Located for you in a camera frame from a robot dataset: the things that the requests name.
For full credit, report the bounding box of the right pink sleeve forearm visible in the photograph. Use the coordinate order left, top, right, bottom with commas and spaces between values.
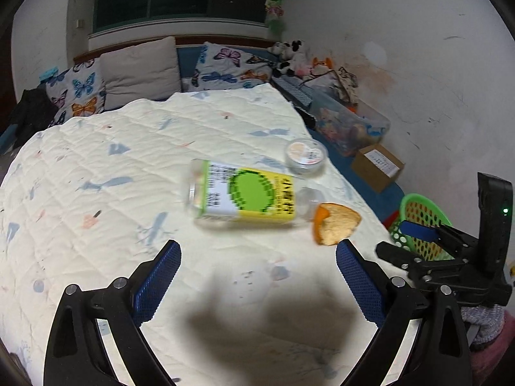
471, 312, 514, 385

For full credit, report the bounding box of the grey pillow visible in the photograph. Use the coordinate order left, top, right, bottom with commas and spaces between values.
99, 37, 182, 111

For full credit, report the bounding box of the clear plastic storage bin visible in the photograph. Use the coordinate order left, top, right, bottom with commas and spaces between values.
309, 90, 390, 157

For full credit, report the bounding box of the butterfly pillow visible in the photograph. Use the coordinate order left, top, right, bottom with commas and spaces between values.
44, 59, 107, 127
177, 42, 277, 92

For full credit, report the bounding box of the right butterfly pillow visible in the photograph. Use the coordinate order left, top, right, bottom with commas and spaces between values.
177, 42, 277, 92

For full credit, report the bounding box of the right gloved hand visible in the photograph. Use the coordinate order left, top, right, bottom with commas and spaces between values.
461, 305, 504, 345

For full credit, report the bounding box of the brown cardboard box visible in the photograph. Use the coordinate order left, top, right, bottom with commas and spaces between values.
351, 144, 405, 193

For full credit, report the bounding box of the left butterfly pillow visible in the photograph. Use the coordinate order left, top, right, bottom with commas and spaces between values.
44, 59, 107, 127

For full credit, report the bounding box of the green plastic waste basket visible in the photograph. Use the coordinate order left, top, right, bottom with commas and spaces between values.
388, 193, 453, 262

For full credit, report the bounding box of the black clothing pile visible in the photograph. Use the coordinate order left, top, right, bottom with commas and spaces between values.
10, 88, 58, 148

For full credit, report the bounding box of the clear round lidded container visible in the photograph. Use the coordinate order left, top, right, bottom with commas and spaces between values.
285, 139, 328, 175

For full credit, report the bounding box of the yellow green labelled bottle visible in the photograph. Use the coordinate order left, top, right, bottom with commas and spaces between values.
185, 159, 326, 226

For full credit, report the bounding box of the plush toy pile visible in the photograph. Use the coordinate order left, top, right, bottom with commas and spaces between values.
267, 40, 333, 80

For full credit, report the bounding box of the orange peel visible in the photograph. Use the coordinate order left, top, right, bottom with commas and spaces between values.
313, 202, 361, 246

